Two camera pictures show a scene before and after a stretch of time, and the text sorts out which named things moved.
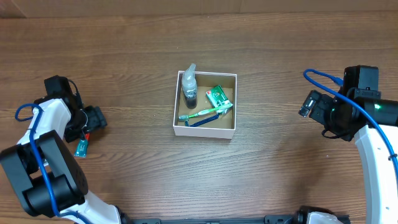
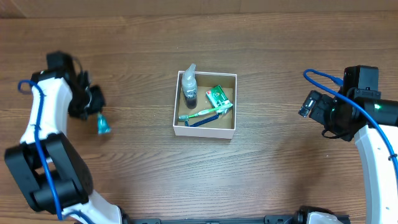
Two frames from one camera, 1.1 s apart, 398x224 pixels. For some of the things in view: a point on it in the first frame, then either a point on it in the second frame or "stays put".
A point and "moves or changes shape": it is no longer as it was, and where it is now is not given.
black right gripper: (319, 109) stays put
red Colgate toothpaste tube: (81, 149) moves or changes shape
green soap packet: (218, 99) stays put
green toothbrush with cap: (206, 111) stays put
